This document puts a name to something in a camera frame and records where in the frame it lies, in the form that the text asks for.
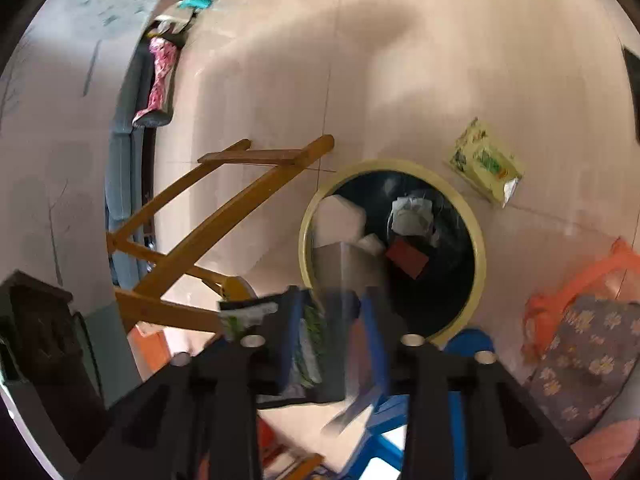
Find dark blue sofa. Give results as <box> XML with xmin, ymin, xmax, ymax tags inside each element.
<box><xmin>105</xmin><ymin>45</ymin><xmax>176</xmax><ymax>288</ymax></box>

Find red carton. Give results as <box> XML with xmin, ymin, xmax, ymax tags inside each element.
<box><xmin>384</xmin><ymin>237</ymin><xmax>431</xmax><ymax>278</ymax></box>

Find pink patterned bag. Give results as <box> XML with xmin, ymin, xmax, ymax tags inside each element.
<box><xmin>149</xmin><ymin>35</ymin><xmax>181</xmax><ymax>113</ymax></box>

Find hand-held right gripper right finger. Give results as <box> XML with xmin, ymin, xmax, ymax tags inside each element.
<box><xmin>360</xmin><ymin>287</ymin><xmax>591</xmax><ymax>480</ymax></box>

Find grey floral cloth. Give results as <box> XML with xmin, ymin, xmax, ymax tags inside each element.
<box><xmin>525</xmin><ymin>294</ymin><xmax>640</xmax><ymax>443</ymax></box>

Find green snack packet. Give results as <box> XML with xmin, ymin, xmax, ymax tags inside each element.
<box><xmin>217</xmin><ymin>287</ymin><xmax>351</xmax><ymax>406</ymax></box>

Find yellow-green plastic packet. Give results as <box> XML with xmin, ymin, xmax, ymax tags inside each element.
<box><xmin>447</xmin><ymin>117</ymin><xmax>526</xmax><ymax>208</ymax></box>

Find pink quilted cloth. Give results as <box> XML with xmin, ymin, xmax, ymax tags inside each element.
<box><xmin>570</xmin><ymin>417</ymin><xmax>640</xmax><ymax>480</ymax></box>

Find wooden chair frame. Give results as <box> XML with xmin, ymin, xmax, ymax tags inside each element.
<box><xmin>106</xmin><ymin>134</ymin><xmax>335</xmax><ymax>333</ymax></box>

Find black waste bin yellow rim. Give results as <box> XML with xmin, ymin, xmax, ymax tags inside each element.
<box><xmin>299</xmin><ymin>159</ymin><xmax>487</xmax><ymax>346</ymax></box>

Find blue plastic stool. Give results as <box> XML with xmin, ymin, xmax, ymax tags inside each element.
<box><xmin>345</xmin><ymin>327</ymin><xmax>496</xmax><ymax>480</ymax></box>

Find grey checked paper cup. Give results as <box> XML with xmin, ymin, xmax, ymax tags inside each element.
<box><xmin>311</xmin><ymin>194</ymin><xmax>388</xmax><ymax>306</ymax></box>

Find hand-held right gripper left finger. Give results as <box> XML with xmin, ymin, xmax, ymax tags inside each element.
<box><xmin>75</xmin><ymin>287</ymin><xmax>310</xmax><ymax>480</ymax></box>

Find white paper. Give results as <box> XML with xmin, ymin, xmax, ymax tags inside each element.
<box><xmin>387</xmin><ymin>192</ymin><xmax>436</xmax><ymax>238</ymax></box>

